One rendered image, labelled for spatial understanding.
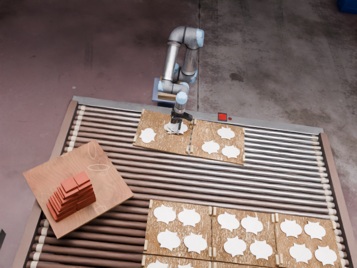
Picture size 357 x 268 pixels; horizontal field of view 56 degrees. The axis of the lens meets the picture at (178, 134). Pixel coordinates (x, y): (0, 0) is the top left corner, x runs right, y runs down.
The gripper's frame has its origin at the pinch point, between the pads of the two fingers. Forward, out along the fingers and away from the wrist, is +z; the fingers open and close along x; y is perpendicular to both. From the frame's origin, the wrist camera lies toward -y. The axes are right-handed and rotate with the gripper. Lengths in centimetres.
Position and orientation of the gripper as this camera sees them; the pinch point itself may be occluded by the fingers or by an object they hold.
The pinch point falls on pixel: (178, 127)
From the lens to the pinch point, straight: 255.8
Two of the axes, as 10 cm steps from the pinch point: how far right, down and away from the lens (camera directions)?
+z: -1.3, 6.0, 7.9
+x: 0.2, 8.0, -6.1
